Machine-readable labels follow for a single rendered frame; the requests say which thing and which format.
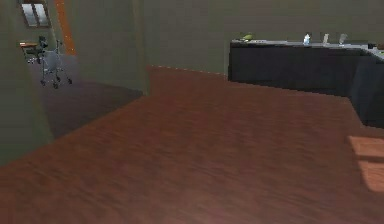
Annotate black kitchen counter cabinet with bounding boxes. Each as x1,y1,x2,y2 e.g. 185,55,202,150
227,39,384,130

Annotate window with grey frame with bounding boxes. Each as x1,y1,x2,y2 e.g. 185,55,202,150
20,2,52,28

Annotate grey wheeled office chair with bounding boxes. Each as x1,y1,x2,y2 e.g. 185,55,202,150
37,35,73,90

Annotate orange door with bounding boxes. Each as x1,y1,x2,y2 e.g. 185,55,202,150
53,0,78,56

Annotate brown wooden desk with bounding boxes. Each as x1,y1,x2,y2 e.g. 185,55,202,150
19,41,40,64

